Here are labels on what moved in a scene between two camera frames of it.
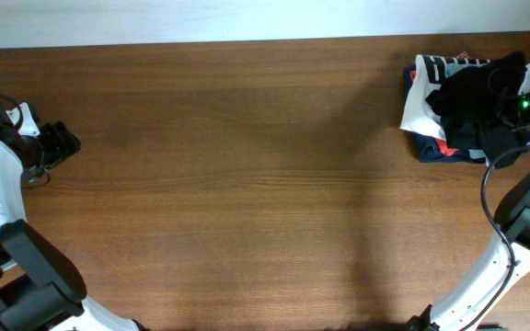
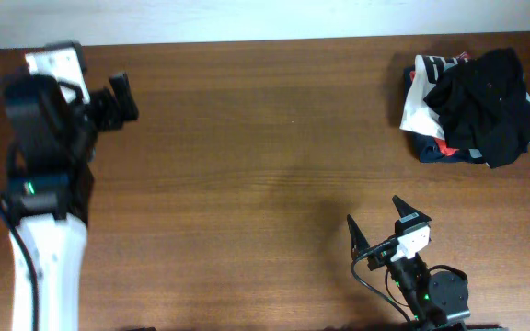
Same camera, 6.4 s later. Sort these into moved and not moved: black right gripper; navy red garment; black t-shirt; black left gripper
Moved: black right gripper; black left gripper
Not moved: black t-shirt; navy red garment
